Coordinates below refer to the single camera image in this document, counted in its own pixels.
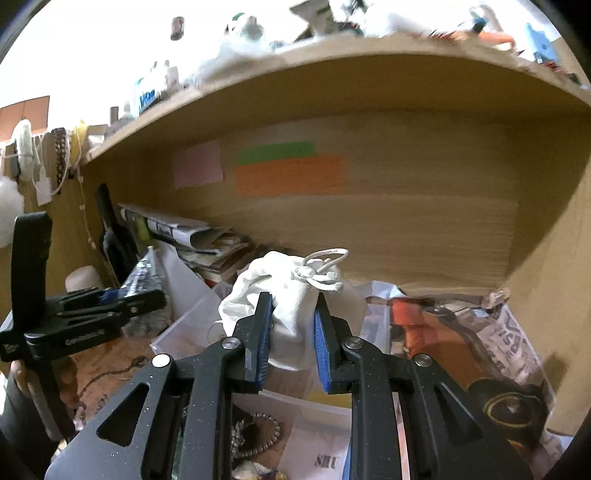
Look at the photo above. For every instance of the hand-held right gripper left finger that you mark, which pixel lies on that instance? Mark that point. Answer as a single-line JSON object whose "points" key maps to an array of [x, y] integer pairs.
{"points": [[262, 341]]}

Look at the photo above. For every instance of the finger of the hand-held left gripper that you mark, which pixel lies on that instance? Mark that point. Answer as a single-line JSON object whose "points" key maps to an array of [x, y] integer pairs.
{"points": [[111, 294], [134, 304]]}

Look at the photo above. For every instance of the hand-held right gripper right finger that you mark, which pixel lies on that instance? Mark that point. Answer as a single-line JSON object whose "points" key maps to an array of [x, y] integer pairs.
{"points": [[321, 355]]}

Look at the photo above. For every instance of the clear plastic storage box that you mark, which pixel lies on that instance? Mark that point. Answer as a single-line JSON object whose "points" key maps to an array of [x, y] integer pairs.
{"points": [[295, 406]]}

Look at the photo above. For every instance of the beige round lid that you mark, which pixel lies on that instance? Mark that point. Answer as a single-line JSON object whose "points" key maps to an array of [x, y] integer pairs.
{"points": [[83, 278]]}

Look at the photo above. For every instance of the clear crinkled plastic bag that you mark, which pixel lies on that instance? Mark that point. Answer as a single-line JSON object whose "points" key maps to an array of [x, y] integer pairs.
{"points": [[180, 281]]}

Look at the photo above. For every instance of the dark glass bottle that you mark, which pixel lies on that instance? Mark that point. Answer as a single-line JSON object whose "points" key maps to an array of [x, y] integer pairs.
{"points": [[113, 240]]}

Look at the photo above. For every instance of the stack of newspapers and magazines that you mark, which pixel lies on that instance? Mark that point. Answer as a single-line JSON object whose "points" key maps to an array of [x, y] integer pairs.
{"points": [[203, 240]]}

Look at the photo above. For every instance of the white printed paper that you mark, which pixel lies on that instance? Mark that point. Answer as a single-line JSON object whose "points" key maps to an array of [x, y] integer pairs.
{"points": [[318, 452]]}

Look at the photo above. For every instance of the hanging white cloth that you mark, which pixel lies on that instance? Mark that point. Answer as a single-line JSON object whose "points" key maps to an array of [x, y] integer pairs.
{"points": [[24, 145]]}

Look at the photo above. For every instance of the clear bag with orange contents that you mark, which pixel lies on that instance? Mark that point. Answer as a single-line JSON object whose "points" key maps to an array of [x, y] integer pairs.
{"points": [[466, 350]]}

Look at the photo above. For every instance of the brown cardboard panel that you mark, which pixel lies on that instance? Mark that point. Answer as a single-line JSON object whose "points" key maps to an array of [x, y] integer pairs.
{"points": [[25, 117]]}

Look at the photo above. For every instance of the pink sticky note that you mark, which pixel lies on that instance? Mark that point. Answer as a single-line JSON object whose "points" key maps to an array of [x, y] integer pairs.
{"points": [[198, 165]]}

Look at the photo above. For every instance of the orange sticky note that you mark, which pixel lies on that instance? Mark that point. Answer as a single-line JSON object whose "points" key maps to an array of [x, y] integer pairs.
{"points": [[291, 176]]}

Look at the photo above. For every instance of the green sticky note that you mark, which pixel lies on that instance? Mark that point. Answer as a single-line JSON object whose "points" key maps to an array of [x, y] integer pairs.
{"points": [[277, 153]]}

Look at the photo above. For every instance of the blue label plastic bottle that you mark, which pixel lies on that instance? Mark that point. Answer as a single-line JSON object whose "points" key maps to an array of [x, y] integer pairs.
{"points": [[147, 94]]}

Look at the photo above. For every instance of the wooden desk shelf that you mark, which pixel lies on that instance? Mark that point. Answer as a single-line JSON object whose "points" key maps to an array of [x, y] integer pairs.
{"points": [[415, 138]]}

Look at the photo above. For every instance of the blue box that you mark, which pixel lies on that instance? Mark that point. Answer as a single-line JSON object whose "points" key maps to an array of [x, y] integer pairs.
{"points": [[541, 44]]}

